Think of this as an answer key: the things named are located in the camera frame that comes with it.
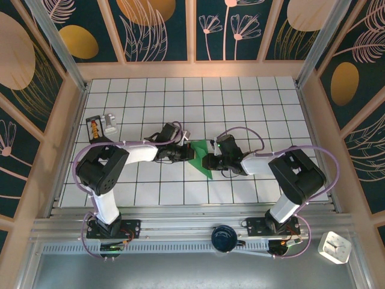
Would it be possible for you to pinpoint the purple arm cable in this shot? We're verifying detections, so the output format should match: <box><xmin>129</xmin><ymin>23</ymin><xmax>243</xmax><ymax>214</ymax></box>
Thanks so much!
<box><xmin>73</xmin><ymin>120</ymin><xmax>186</xmax><ymax>261</ymax></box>
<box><xmin>216</xmin><ymin>126</ymin><xmax>340</xmax><ymax>259</ymax></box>

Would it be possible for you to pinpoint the aluminium side rail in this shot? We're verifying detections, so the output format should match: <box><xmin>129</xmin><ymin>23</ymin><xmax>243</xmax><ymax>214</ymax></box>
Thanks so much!
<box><xmin>45</xmin><ymin>85</ymin><xmax>90</xmax><ymax>218</ymax></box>
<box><xmin>296</xmin><ymin>85</ymin><xmax>343</xmax><ymax>214</ymax></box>

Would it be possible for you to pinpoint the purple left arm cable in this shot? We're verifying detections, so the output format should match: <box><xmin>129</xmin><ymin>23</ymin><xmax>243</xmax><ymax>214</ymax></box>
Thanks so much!
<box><xmin>73</xmin><ymin>120</ymin><xmax>186</xmax><ymax>261</ymax></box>

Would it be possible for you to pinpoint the white square clock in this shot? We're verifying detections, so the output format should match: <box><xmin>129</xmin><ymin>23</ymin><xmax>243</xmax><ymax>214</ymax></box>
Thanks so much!
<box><xmin>318</xmin><ymin>231</ymin><xmax>353</xmax><ymax>265</ymax></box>

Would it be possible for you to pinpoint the aluminium front rail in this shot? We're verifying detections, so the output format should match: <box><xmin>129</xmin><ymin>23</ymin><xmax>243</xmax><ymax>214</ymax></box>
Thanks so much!
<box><xmin>29</xmin><ymin>207</ymin><xmax>363</xmax><ymax>252</ymax></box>

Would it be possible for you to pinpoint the green cloth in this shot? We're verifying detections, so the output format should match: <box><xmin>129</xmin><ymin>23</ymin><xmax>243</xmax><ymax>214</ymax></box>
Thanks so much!
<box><xmin>188</xmin><ymin>139</ymin><xmax>215</xmax><ymax>180</ymax></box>

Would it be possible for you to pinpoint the black box with orange screws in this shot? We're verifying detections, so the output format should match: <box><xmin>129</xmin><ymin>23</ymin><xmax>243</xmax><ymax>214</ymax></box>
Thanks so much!
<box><xmin>85</xmin><ymin>115</ymin><xmax>106</xmax><ymax>143</ymax></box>

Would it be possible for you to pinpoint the aluminium corner post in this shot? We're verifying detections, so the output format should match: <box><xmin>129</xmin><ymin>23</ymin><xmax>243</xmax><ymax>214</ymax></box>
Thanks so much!
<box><xmin>295</xmin><ymin>0</ymin><xmax>363</xmax><ymax>89</ymax></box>
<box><xmin>23</xmin><ymin>0</ymin><xmax>90</xmax><ymax>91</ymax></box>

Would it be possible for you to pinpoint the dark blue cup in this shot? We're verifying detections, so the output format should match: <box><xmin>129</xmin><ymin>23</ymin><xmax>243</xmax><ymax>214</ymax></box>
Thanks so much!
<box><xmin>210</xmin><ymin>224</ymin><xmax>246</xmax><ymax>253</ymax></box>

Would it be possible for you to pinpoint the small circuit board with LED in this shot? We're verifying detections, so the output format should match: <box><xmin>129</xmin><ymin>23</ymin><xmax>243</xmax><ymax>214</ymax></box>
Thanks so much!
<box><xmin>99</xmin><ymin>240</ymin><xmax>127</xmax><ymax>256</ymax></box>
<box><xmin>268</xmin><ymin>237</ymin><xmax>303</xmax><ymax>256</ymax></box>

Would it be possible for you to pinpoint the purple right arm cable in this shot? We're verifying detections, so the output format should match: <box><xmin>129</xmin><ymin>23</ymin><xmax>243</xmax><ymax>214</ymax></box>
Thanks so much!
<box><xmin>216</xmin><ymin>126</ymin><xmax>340</xmax><ymax>259</ymax></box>

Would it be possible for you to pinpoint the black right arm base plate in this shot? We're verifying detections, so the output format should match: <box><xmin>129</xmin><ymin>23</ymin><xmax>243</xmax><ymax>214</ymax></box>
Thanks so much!
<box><xmin>245</xmin><ymin>216</ymin><xmax>301</xmax><ymax>237</ymax></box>

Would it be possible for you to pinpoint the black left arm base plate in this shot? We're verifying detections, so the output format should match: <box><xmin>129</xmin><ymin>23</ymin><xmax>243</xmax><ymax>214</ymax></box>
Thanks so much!
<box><xmin>86</xmin><ymin>219</ymin><xmax>142</xmax><ymax>239</ymax></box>

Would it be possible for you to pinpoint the slotted grey cable duct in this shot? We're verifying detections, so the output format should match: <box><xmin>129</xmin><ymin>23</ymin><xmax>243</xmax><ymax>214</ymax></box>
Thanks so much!
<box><xmin>42</xmin><ymin>243</ymin><xmax>271</xmax><ymax>256</ymax></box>

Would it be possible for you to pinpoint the white plastic holder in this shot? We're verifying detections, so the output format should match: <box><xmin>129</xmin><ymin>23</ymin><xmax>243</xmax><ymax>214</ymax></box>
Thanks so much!
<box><xmin>100</xmin><ymin>113</ymin><xmax>119</xmax><ymax>135</ymax></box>

